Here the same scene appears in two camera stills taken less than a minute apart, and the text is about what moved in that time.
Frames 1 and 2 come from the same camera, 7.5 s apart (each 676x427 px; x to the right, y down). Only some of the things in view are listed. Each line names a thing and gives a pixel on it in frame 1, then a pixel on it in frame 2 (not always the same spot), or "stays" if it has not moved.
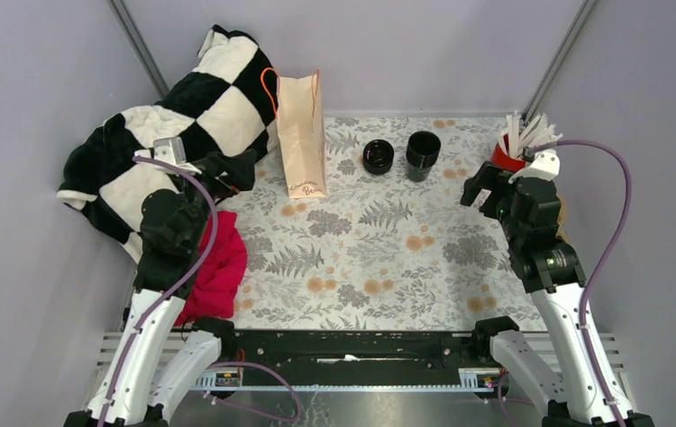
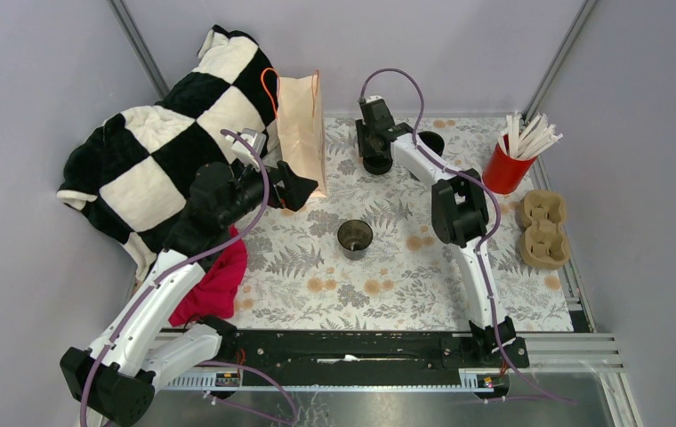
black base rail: (353, 358) stays
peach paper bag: (301, 134) stays
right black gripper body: (495, 179) -> (364, 135)
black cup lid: (378, 157) stays
